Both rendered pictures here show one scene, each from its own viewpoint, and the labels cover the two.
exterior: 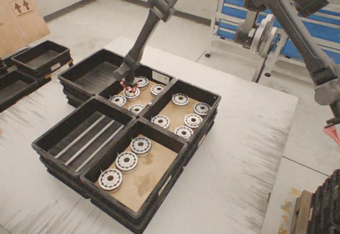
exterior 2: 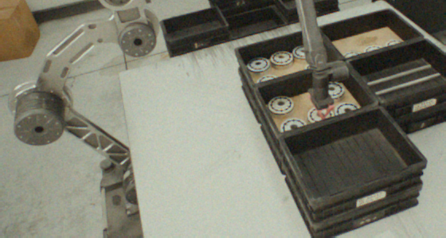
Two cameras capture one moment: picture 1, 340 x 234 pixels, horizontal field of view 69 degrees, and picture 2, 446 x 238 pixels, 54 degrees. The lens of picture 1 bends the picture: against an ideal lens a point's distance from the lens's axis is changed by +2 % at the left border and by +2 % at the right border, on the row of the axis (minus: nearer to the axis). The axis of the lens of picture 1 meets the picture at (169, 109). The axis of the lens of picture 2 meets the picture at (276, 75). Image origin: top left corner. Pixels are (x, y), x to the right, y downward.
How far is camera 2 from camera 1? 2.29 m
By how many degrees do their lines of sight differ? 88
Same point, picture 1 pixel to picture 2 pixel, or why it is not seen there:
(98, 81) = (354, 171)
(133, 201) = (384, 36)
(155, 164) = (349, 48)
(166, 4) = not seen: outside the picture
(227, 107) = (203, 96)
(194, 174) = not seen: hidden behind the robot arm
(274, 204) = not seen: hidden behind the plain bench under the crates
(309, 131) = (69, 154)
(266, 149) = (228, 51)
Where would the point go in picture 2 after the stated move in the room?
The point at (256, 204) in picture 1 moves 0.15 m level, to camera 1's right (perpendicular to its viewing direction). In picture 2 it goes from (285, 30) to (266, 23)
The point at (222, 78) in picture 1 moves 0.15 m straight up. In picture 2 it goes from (149, 134) to (139, 108)
